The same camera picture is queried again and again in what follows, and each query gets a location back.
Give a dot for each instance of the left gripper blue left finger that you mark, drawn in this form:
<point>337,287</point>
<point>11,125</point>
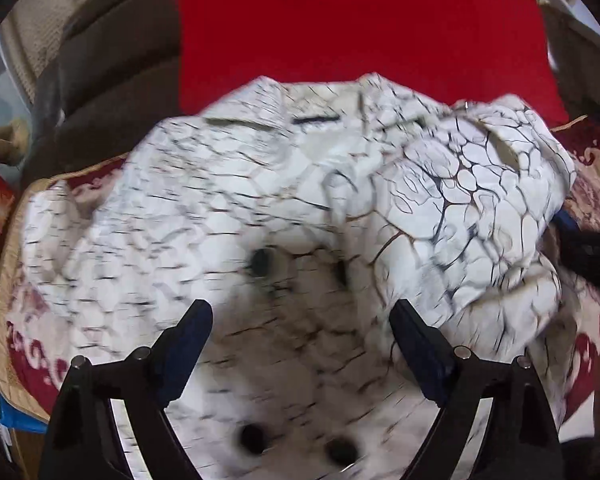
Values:
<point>177,350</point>

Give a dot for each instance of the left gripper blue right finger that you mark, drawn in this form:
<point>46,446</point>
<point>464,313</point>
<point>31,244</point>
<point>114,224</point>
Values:
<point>425,351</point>

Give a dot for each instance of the white black-patterned coat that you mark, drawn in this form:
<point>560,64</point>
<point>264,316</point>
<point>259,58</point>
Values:
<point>302,213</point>

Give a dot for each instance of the floral red beige sofa cover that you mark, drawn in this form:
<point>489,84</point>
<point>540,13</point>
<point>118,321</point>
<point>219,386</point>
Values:
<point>32,364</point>

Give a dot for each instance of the red folded blanket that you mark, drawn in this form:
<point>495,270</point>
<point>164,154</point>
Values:
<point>450,50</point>

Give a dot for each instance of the beige padded jacket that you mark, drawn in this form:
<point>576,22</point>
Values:
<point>14,142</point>

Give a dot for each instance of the dark brown leather sofa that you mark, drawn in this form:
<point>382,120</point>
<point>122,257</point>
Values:
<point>114,77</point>

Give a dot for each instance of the beige dotted curtain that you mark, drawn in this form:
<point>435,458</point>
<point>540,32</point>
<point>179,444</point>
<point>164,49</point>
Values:
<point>30,37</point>

